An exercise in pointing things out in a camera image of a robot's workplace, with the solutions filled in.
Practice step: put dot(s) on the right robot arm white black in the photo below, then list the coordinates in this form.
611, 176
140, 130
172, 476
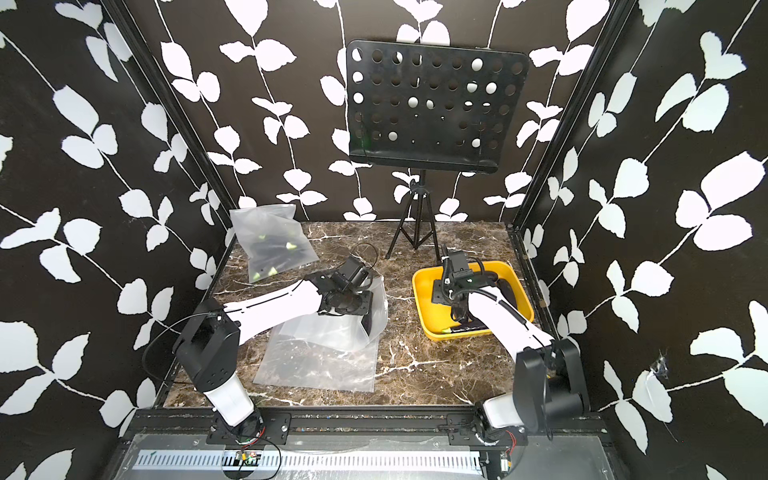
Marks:
549, 382

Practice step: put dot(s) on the clear zip-top bag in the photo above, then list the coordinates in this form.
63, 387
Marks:
254, 223
343, 333

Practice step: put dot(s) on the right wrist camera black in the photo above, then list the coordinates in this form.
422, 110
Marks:
456, 267

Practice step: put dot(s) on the stack of clear zip-top bags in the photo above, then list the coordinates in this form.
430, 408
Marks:
293, 362

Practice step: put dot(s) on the yellow plastic tray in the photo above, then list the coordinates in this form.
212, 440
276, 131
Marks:
435, 318

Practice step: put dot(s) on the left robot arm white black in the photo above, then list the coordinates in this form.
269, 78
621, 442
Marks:
208, 346

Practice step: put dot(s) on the black perforated music stand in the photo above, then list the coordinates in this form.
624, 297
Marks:
430, 108

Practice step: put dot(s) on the black front mounting rail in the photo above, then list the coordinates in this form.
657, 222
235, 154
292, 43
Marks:
462, 425

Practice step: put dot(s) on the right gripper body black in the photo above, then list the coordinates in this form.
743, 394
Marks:
442, 292

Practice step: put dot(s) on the white perforated strip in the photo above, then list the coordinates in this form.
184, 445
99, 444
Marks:
270, 461

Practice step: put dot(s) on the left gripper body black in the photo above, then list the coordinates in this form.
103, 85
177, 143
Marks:
357, 303

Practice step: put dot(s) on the clear zip-top bag top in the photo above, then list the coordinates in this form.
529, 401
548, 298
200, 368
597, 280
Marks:
254, 223

